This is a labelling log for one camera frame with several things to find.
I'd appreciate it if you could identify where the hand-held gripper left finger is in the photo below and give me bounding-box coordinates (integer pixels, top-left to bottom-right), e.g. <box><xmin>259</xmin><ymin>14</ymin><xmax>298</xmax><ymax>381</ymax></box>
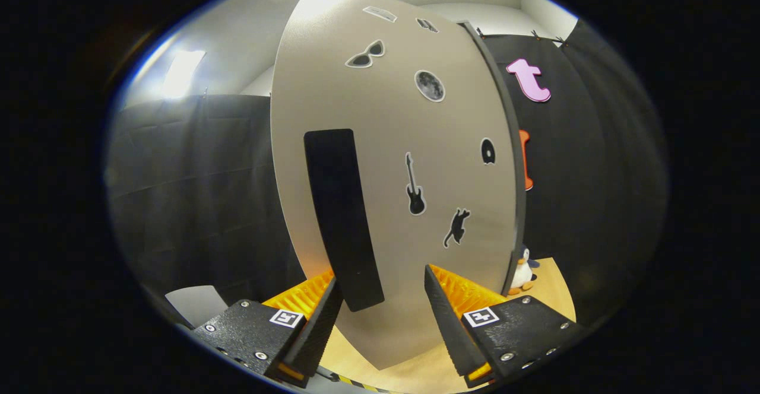
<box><xmin>193</xmin><ymin>271</ymin><xmax>344</xmax><ymax>389</ymax></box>

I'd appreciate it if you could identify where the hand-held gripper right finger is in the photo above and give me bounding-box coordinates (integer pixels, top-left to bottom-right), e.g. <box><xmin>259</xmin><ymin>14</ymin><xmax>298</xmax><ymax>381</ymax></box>
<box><xmin>425</xmin><ymin>265</ymin><xmax>588</xmax><ymax>389</ymax></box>

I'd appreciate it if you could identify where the black cabinet door handle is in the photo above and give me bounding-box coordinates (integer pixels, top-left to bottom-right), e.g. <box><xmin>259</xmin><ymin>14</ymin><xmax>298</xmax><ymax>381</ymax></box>
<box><xmin>303</xmin><ymin>128</ymin><xmax>385</xmax><ymax>313</ymax></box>

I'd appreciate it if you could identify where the dark grey shoe cabinet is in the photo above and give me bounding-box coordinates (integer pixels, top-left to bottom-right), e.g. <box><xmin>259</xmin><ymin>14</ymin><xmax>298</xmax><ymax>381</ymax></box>
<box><xmin>457</xmin><ymin>21</ymin><xmax>528</xmax><ymax>296</ymax></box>

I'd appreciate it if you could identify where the beige shoe cabinet door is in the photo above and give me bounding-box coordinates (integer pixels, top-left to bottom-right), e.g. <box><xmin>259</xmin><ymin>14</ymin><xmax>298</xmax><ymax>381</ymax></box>
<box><xmin>270</xmin><ymin>0</ymin><xmax>518</xmax><ymax>371</ymax></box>

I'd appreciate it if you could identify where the yellow black striped tape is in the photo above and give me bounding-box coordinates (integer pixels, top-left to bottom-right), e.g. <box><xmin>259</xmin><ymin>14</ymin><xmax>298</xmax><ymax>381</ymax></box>
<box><xmin>335</xmin><ymin>374</ymin><xmax>404</xmax><ymax>394</ymax></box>

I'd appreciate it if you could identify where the penguin plush toy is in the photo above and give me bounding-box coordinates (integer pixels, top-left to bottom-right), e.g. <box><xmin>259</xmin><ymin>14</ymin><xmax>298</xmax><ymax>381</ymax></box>
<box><xmin>508</xmin><ymin>244</ymin><xmax>541</xmax><ymax>297</ymax></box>

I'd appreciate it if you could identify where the grey rounded panel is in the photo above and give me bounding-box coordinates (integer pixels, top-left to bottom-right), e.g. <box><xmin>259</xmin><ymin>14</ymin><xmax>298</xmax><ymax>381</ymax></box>
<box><xmin>164</xmin><ymin>285</ymin><xmax>229</xmax><ymax>328</ymax></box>

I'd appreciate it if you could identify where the black backdrop cloth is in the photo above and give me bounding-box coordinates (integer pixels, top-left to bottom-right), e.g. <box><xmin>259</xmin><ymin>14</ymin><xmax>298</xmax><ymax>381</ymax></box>
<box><xmin>106</xmin><ymin>17</ymin><xmax>670</xmax><ymax>329</ymax></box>

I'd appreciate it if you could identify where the long ceiling light strip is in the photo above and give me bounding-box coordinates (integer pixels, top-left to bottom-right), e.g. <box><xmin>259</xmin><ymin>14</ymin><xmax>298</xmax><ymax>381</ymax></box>
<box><xmin>161</xmin><ymin>50</ymin><xmax>207</xmax><ymax>99</ymax></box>

